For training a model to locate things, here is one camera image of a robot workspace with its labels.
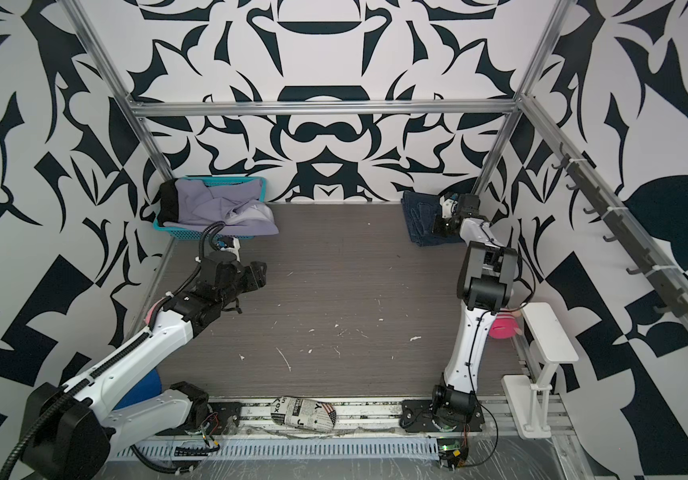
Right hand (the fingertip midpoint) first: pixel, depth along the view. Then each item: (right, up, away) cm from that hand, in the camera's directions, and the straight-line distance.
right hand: (436, 219), depth 105 cm
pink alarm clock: (-92, -30, -12) cm, 98 cm away
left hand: (-56, -12, -24) cm, 62 cm away
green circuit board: (-7, -56, -35) cm, 66 cm away
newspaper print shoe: (-41, -48, -33) cm, 71 cm away
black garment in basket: (-95, +6, +5) cm, 96 cm away
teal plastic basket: (-83, -5, 0) cm, 83 cm away
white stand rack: (+11, -44, -35) cm, 57 cm away
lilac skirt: (-73, +6, +8) cm, 74 cm away
